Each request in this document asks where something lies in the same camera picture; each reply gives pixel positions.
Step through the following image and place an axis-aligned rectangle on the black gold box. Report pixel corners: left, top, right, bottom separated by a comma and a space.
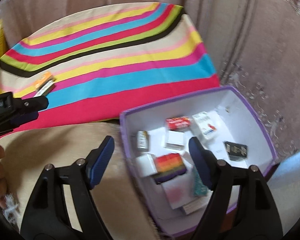
223, 141, 248, 161

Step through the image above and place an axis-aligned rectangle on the small white cube box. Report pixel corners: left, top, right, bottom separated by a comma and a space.
135, 153, 158, 178

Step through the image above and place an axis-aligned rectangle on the red box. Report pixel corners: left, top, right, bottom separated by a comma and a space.
165, 115, 191, 131

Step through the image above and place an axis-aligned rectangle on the purple storage box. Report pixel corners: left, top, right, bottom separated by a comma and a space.
120, 86, 277, 237

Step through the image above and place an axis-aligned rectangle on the white red-blue logo box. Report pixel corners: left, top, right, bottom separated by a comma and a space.
190, 111, 220, 142

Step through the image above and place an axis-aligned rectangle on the white plastic-wrapped box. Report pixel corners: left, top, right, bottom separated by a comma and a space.
165, 130, 185, 151

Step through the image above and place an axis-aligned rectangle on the white pink flat box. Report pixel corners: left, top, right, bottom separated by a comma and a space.
162, 172, 195, 210

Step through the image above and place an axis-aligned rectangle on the teal blue box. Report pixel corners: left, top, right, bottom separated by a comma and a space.
192, 167, 209, 197

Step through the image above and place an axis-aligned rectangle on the white flat printed box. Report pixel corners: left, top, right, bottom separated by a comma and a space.
34, 80, 55, 97

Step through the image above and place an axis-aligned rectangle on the beige velvet cushion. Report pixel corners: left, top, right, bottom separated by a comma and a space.
0, 122, 159, 239

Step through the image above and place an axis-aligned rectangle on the orange box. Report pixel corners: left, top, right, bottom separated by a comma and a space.
33, 72, 54, 91

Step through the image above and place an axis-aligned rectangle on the colourful striped cloth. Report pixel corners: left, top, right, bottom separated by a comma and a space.
0, 2, 219, 130

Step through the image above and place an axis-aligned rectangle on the rainbow striped box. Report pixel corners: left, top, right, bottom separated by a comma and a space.
152, 153, 187, 185

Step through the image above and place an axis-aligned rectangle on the grey silver box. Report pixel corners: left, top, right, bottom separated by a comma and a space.
136, 131, 149, 152

